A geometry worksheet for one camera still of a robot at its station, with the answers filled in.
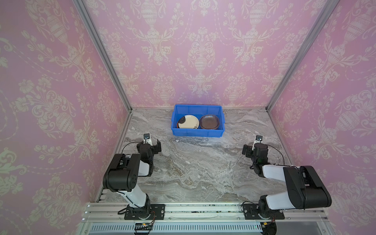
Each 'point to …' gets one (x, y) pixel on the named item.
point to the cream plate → (188, 121)
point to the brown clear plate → (209, 122)
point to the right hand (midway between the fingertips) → (254, 145)
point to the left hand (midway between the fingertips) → (151, 141)
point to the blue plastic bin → (198, 110)
